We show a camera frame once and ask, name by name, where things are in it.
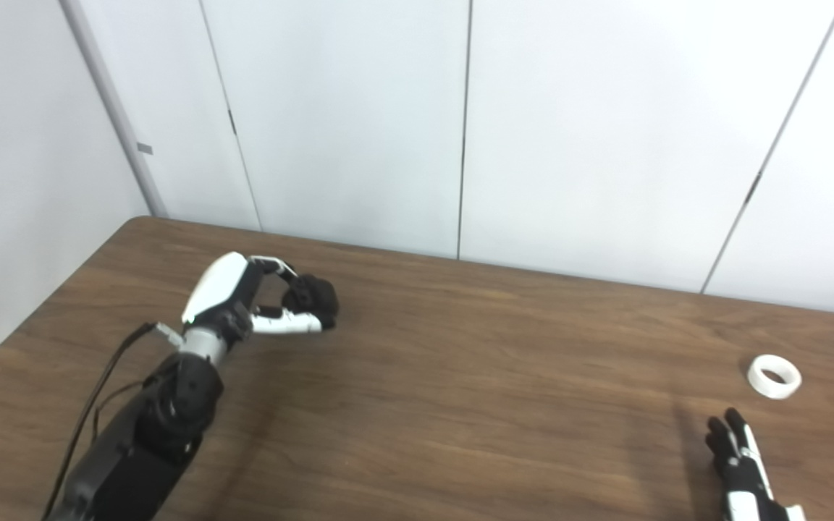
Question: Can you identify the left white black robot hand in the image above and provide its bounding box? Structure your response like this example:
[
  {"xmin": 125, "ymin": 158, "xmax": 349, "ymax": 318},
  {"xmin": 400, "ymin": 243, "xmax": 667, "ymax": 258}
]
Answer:
[{"xmin": 181, "ymin": 252, "xmax": 324, "ymax": 341}]

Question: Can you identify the round black plastic part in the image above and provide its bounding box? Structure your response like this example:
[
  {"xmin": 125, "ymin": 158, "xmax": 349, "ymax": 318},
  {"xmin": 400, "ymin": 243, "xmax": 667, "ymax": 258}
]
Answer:
[{"xmin": 282, "ymin": 275, "xmax": 340, "ymax": 330}]

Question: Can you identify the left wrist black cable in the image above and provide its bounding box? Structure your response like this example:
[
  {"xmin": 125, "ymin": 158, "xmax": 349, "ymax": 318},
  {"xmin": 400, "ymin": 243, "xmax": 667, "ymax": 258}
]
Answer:
[{"xmin": 41, "ymin": 322, "xmax": 185, "ymax": 521}]

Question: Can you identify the grey wall corner post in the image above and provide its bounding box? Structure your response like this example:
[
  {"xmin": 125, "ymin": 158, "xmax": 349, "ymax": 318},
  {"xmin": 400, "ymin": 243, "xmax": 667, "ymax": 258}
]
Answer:
[{"xmin": 61, "ymin": 0, "xmax": 168, "ymax": 218}]

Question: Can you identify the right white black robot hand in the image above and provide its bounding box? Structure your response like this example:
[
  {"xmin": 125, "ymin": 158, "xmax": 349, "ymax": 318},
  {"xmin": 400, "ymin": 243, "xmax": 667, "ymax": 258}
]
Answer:
[{"xmin": 705, "ymin": 408, "xmax": 809, "ymax": 521}]

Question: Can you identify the white plastic ring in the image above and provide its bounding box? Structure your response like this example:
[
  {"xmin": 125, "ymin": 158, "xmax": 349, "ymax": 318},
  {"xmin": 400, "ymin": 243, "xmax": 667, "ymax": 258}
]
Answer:
[{"xmin": 746, "ymin": 355, "xmax": 802, "ymax": 400}]

